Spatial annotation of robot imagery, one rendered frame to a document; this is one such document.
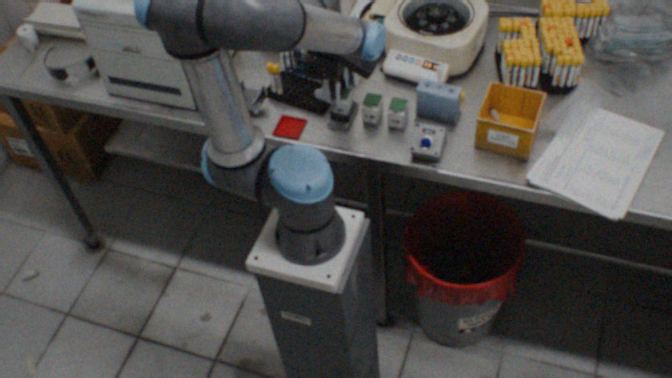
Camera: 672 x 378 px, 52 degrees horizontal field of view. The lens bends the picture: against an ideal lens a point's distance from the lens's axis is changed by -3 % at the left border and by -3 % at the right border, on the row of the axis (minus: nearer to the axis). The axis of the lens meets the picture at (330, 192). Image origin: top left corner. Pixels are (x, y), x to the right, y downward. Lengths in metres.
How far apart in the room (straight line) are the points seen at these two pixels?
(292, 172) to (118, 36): 0.68
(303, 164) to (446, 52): 0.61
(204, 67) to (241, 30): 0.16
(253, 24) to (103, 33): 0.84
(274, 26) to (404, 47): 0.82
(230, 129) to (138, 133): 1.50
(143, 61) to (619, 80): 1.21
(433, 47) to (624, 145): 0.52
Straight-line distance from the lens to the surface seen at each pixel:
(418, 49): 1.83
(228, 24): 1.04
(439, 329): 2.27
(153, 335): 2.53
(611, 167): 1.69
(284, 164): 1.33
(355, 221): 1.52
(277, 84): 1.80
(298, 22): 1.09
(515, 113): 1.76
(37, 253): 2.91
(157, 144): 2.70
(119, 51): 1.85
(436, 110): 1.71
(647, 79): 1.96
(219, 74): 1.20
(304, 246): 1.42
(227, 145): 1.32
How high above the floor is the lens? 2.11
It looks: 50 degrees down
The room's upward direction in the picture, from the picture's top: 8 degrees counter-clockwise
